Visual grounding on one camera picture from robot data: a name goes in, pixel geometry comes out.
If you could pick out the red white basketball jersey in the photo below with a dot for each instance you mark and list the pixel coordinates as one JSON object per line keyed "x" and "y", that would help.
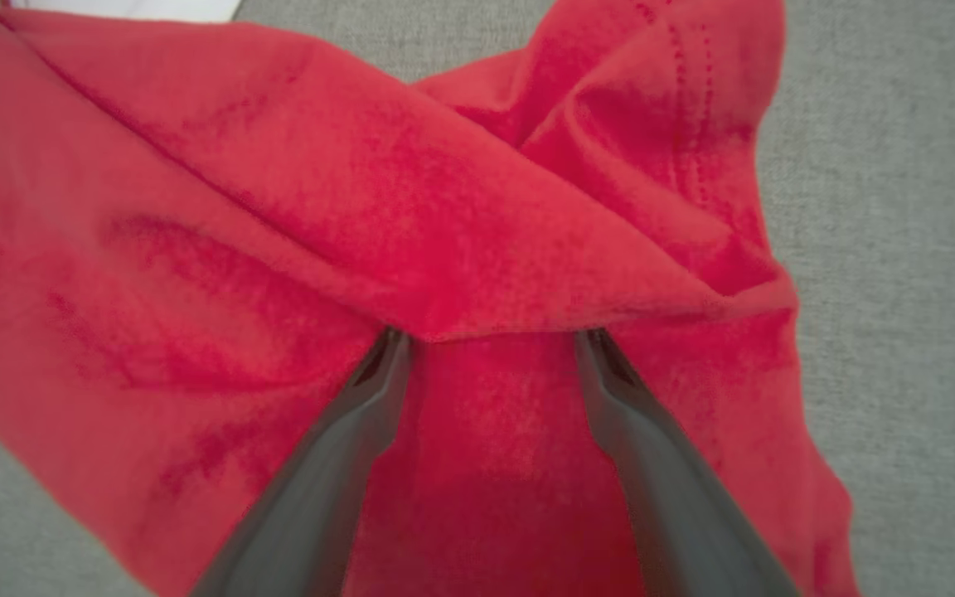
{"x": 444, "y": 207}

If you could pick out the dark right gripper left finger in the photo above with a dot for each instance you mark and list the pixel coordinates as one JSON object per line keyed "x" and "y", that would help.
{"x": 320, "y": 497}

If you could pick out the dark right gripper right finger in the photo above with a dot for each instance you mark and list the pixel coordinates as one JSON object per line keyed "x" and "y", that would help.
{"x": 676, "y": 514}

